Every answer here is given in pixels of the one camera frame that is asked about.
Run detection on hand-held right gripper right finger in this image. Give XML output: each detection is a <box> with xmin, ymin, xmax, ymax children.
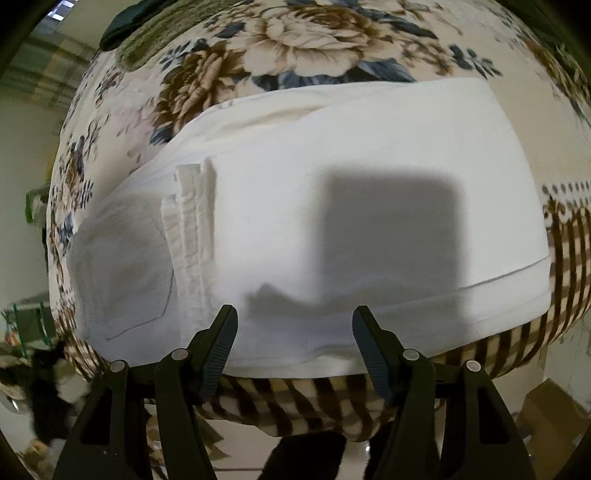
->
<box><xmin>352</xmin><ymin>305</ymin><xmax>537</xmax><ymax>480</ymax></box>

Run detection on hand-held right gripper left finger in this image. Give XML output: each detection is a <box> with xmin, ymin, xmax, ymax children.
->
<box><xmin>52</xmin><ymin>305</ymin><xmax>239</xmax><ymax>480</ymax></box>

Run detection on white pants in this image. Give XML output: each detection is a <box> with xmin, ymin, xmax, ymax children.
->
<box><xmin>68</xmin><ymin>77</ymin><xmax>553</xmax><ymax>378</ymax></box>

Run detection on person's dark trouser legs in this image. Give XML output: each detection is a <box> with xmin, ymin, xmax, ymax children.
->
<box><xmin>261</xmin><ymin>427</ymin><xmax>416</xmax><ymax>480</ymax></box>

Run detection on black and white clutter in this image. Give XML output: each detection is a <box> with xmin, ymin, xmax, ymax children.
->
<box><xmin>0</xmin><ymin>344</ymin><xmax>88</xmax><ymax>450</ymax></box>

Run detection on cardboard box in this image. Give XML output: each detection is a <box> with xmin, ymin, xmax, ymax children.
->
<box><xmin>512</xmin><ymin>378</ymin><xmax>591</xmax><ymax>472</ymax></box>

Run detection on floral printed blanket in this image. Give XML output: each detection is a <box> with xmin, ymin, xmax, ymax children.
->
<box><xmin>45</xmin><ymin>0</ymin><xmax>591</xmax><ymax>443</ymax></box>

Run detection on dark cloth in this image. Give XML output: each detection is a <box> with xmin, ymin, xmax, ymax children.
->
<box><xmin>99</xmin><ymin>0</ymin><xmax>178</xmax><ymax>52</ymax></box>

